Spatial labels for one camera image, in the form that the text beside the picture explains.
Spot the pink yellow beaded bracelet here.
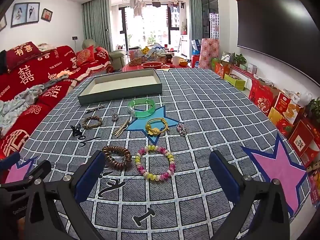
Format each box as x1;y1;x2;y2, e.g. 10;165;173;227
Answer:
135;145;176;179

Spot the long red pillow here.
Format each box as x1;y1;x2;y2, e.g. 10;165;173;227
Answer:
5;41;43;68

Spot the blue checked tablecloth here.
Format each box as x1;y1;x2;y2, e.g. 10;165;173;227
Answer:
19;67;312;240

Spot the row of gift boxes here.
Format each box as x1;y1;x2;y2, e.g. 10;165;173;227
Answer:
211;57;320;205

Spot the balcony glass door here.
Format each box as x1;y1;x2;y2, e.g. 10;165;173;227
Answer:
119;4;186;53

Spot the green translucent bangle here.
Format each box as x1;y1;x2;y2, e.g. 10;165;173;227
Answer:
127;98;157;119

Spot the large double photo frame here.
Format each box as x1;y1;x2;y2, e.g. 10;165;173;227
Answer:
10;2;41;28

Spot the clear snack jar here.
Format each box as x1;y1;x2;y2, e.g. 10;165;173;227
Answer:
127;48;143;66

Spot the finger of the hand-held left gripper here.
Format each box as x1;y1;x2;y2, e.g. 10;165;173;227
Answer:
0;160;52;240
0;152;21;171

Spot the dark cloth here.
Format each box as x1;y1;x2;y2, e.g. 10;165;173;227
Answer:
0;50;11;75

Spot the square red cushion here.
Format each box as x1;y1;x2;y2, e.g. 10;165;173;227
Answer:
76;45;97;67

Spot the grey-green shallow tray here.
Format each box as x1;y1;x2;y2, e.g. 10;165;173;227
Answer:
77;68;163;105

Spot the potted green plant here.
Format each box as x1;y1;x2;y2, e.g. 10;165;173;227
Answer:
231;52;247;67

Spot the ceiling clothes drying rack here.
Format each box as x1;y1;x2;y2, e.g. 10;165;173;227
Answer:
129;0;187;18

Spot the dark leafy potted plant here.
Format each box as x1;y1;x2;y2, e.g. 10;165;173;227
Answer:
306;98;320;123

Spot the silver charm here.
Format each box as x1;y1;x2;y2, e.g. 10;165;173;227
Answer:
176;122;187;136

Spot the silver hair clip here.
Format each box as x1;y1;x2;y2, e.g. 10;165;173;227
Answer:
84;104;106;112

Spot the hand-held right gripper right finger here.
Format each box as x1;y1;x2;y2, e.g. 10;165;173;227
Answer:
209;150;291;240

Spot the dark glass cabinet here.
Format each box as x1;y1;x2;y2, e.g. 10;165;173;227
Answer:
201;0;218;40

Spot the black claw clip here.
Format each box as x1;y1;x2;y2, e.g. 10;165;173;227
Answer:
70;124;84;139

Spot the white grid rack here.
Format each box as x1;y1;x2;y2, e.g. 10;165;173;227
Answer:
208;12;219;41

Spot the cluttered coffee table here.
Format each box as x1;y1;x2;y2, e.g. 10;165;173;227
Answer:
124;42;196;71

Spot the sofa with red cover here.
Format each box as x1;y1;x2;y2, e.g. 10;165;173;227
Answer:
0;44;113;157

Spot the brown braided bracelet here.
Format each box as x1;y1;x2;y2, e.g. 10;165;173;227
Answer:
82;116;103;130

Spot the green curtain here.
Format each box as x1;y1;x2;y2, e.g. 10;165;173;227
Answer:
189;0;203;68
81;0;112;53

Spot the wall television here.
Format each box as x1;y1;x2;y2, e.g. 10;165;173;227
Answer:
236;0;320;82

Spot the red bowl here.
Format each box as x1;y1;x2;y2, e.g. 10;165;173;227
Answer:
141;62;163;70

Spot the small red photo frame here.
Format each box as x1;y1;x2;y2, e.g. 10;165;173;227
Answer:
41;8;54;22

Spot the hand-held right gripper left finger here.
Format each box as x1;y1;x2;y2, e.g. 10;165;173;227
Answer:
24;151;107;240

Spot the patterned light pillow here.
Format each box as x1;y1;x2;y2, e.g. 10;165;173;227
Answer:
37;43;57;53

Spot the red pink patterned bundle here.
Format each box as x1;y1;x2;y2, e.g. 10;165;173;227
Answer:
199;38;220;69

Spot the yellow cord bracelet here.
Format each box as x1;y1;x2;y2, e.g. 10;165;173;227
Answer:
145;117;171;136

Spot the gold hair clip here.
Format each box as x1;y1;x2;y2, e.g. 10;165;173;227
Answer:
112;118;132;138

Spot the grey braided cloth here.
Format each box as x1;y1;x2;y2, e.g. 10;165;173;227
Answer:
0;70;76;136

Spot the red television shelf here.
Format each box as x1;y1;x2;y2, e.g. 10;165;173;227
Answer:
230;64;266;81

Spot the brown coil hair tie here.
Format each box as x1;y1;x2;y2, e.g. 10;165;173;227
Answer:
102;145;132;171

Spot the beige armchair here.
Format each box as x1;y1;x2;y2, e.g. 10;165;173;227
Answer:
82;39;127;72

